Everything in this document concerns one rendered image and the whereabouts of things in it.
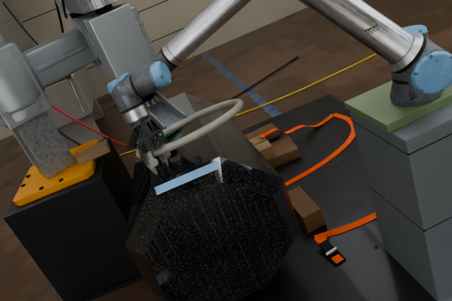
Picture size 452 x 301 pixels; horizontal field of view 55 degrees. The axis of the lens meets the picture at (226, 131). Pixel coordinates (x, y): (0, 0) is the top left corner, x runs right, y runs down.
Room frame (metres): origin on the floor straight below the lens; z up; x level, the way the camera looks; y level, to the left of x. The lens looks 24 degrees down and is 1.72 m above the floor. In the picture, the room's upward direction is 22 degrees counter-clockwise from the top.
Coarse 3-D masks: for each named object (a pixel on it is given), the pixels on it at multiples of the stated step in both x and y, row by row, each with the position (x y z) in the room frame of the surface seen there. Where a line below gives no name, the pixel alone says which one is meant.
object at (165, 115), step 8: (160, 96) 2.17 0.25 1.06; (160, 104) 2.17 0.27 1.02; (168, 104) 2.08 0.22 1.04; (152, 112) 2.11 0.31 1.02; (160, 112) 2.08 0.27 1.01; (168, 112) 2.05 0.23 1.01; (176, 112) 1.99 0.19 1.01; (160, 120) 1.99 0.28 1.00; (168, 120) 1.97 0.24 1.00; (176, 120) 1.94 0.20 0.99
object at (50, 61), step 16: (64, 32) 2.86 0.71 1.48; (80, 32) 2.75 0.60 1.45; (32, 48) 2.65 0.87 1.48; (48, 48) 2.62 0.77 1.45; (64, 48) 2.67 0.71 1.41; (80, 48) 2.71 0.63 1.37; (0, 64) 2.38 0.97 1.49; (16, 64) 2.42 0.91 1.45; (32, 64) 2.54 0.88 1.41; (48, 64) 2.58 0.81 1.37; (64, 64) 2.64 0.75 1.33; (80, 64) 2.69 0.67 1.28; (0, 80) 2.35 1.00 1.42; (16, 80) 2.38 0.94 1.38; (32, 80) 2.46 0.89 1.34; (48, 80) 2.56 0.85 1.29; (0, 96) 2.34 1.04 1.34; (16, 96) 2.36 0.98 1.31; (32, 96) 2.41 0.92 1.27
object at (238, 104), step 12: (216, 108) 1.82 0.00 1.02; (240, 108) 1.55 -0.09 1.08; (180, 120) 1.87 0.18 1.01; (192, 120) 1.87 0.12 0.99; (216, 120) 1.45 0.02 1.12; (228, 120) 1.48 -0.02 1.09; (168, 132) 1.83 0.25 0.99; (192, 132) 1.43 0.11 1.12; (204, 132) 1.42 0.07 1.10; (168, 144) 1.43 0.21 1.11; (180, 144) 1.42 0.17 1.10; (156, 156) 1.46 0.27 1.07
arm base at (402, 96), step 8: (392, 80) 1.51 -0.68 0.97; (392, 88) 1.51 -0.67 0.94; (400, 88) 1.46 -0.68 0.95; (408, 88) 1.43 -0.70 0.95; (392, 96) 1.50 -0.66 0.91; (400, 96) 1.45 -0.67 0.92; (408, 96) 1.43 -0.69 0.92; (416, 96) 1.41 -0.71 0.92; (424, 96) 1.40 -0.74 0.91; (432, 96) 1.40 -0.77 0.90; (400, 104) 1.45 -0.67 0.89; (408, 104) 1.42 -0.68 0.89; (416, 104) 1.41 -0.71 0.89
